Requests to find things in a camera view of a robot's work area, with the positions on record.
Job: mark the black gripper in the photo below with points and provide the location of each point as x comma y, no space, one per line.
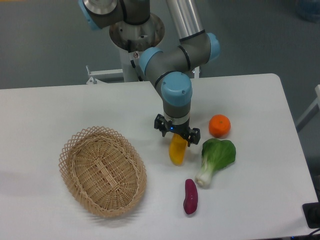
191,135

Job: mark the yellow mango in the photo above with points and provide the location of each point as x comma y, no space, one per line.
177,149

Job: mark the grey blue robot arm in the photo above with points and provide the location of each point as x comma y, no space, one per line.
196,48

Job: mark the orange tangerine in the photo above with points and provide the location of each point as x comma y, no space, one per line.
219,125

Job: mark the green bok choy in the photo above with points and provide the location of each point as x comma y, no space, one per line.
216,155

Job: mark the purple sweet potato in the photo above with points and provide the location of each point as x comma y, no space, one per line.
190,203

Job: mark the woven wicker basket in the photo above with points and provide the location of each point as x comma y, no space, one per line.
103,171

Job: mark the white furniture leg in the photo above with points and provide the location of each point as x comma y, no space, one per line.
310,111

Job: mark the black device at edge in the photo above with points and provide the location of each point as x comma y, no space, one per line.
312,214

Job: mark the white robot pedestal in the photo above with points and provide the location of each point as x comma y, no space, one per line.
133,40

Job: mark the white metal base frame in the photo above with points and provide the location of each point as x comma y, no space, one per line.
126,74

